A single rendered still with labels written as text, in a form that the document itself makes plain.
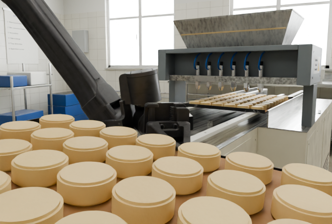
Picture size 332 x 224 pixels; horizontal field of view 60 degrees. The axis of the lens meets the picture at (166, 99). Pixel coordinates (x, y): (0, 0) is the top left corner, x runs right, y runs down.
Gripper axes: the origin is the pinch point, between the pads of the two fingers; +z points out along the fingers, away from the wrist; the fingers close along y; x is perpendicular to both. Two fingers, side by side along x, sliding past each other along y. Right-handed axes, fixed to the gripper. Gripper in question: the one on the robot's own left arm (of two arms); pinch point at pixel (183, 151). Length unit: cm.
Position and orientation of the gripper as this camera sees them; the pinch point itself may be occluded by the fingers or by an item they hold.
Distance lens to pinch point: 38.8
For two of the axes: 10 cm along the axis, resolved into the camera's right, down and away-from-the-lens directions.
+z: 3.1, 1.5, -9.4
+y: -0.4, 9.9, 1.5
